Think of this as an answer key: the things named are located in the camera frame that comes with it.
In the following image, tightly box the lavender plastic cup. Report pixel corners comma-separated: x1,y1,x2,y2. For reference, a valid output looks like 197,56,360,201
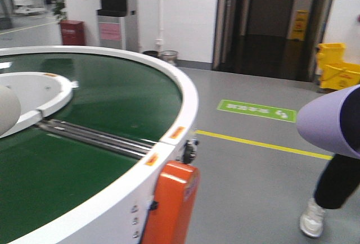
296,85,359,159

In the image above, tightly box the beige plastic cup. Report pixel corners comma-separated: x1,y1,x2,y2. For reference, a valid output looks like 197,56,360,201
1,85,21,137

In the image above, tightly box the steel conveyor rollers front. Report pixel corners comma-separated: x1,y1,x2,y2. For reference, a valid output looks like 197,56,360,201
35,119,155,160

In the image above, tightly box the orange conveyor motor cover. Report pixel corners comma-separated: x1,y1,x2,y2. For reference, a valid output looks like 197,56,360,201
141,161,200,243

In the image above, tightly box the white outer conveyor rim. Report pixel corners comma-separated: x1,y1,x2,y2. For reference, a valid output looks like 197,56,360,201
1,46,199,243

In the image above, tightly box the green circular conveyor belt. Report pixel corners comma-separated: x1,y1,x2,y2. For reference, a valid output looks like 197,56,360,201
1,53,182,243

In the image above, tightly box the black water dispenser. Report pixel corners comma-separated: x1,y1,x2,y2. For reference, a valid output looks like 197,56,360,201
97,0,128,49

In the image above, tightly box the red fire extinguisher cabinet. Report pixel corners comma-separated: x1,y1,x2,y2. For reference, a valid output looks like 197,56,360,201
60,20,86,46

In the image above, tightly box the yellow wet floor sign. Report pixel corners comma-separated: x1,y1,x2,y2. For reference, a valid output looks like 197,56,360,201
290,10,309,41

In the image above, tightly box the yellow mop bucket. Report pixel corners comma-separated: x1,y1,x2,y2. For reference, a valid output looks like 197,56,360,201
316,43,359,91

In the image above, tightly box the person leg white sneaker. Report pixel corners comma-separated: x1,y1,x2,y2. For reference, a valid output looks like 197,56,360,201
299,154,359,238

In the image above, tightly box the white rolling cart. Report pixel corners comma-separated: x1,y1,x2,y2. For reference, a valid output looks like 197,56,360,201
12,0,47,15

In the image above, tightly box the wire mesh waste bin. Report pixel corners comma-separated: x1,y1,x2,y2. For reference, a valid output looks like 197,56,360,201
160,50,178,66

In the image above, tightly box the white inner conveyor ring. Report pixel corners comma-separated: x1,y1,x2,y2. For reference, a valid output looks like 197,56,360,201
0,71,74,139

